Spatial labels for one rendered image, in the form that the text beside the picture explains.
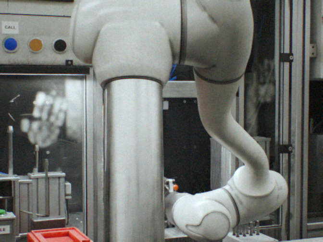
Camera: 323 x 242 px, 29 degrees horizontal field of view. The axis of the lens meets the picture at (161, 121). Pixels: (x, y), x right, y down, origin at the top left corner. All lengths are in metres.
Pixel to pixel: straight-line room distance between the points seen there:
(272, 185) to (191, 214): 0.21
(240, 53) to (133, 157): 0.28
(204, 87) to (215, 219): 0.38
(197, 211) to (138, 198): 0.48
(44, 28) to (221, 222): 0.63
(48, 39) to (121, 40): 0.54
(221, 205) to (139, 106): 0.52
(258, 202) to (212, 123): 0.33
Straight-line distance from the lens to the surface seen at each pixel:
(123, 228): 0.98
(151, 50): 1.03
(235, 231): 1.68
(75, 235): 1.50
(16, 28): 1.53
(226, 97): 1.18
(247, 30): 1.09
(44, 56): 1.54
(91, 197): 1.60
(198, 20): 1.05
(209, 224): 1.42
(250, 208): 1.50
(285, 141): 1.83
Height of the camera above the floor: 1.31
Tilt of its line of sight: 3 degrees down
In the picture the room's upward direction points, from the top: straight up
